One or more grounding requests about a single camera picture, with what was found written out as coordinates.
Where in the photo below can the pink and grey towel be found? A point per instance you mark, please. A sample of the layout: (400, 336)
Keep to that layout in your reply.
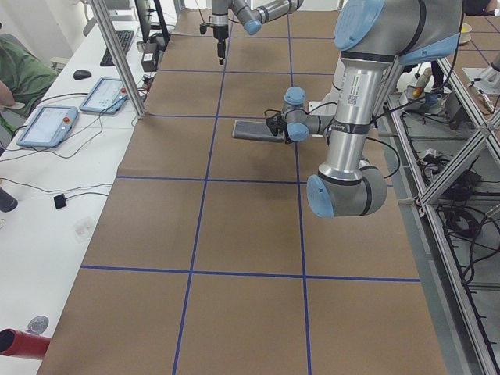
(254, 131)

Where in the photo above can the far teach pendant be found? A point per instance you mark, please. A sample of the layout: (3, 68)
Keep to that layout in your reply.
(106, 97)

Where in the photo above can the person in green shirt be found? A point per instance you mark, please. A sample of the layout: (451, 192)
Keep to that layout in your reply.
(24, 78)

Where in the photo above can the round metal desk grommet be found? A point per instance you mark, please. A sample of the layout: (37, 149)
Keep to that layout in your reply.
(38, 325)

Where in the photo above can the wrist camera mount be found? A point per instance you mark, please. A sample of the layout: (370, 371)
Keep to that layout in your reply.
(203, 27)

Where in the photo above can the teach pendant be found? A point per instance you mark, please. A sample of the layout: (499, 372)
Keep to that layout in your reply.
(49, 126)
(106, 97)

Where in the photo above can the small black square device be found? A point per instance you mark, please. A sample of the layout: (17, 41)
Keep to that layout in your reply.
(60, 201)

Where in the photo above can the near teach pendant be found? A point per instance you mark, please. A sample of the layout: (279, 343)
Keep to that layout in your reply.
(49, 126)

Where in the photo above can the aluminium frame post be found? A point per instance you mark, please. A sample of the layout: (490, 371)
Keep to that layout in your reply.
(112, 42)

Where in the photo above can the black computer mouse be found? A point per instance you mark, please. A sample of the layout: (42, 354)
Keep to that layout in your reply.
(81, 74)

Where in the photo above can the aluminium frame truss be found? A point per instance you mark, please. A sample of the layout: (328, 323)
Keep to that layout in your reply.
(449, 186)

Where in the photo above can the black power adapter box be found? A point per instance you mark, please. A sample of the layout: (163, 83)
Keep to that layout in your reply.
(150, 57)

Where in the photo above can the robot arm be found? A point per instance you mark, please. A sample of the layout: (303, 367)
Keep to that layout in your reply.
(251, 19)
(370, 36)

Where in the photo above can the red cylinder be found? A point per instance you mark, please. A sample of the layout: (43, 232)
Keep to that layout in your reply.
(18, 343)

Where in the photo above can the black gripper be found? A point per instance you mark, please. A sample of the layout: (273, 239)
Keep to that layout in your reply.
(219, 33)
(282, 130)

